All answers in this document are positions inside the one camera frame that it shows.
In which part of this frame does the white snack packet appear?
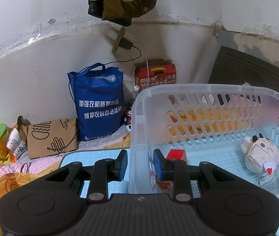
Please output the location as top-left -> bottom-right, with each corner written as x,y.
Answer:
5,128 -> 27,162

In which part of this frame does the brown hanging bag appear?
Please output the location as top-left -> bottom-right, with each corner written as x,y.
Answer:
87,0 -> 158,28

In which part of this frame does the dark wooden headboard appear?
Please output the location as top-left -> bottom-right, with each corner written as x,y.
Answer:
208,46 -> 279,92

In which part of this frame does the black charger cable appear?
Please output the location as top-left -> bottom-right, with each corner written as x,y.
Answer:
68,44 -> 143,109

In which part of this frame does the red soda can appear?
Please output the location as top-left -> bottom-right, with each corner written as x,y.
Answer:
124,111 -> 131,125

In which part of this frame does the black wall charger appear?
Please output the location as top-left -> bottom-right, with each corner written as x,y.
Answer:
119,37 -> 133,50

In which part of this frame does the red gift carton box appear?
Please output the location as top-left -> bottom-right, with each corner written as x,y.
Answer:
135,59 -> 177,91

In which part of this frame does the blue non-woven tote bag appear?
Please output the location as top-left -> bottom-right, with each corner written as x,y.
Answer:
67,63 -> 124,141

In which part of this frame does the grey plush doll toy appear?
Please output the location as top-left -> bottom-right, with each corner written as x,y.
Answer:
240,133 -> 279,187

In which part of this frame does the red small box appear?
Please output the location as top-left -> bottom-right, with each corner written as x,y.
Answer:
153,149 -> 190,190

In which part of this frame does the clear plastic water bottle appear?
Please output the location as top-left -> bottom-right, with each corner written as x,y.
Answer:
129,85 -> 139,109

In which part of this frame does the orange floral bedsheet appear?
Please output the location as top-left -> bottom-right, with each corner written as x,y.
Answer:
0,157 -> 64,236

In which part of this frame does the brown paper burger bag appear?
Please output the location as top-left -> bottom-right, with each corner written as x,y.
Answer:
16,116 -> 78,159

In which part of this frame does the translucent white laundry basket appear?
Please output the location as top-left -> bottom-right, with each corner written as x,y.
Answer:
129,84 -> 279,198

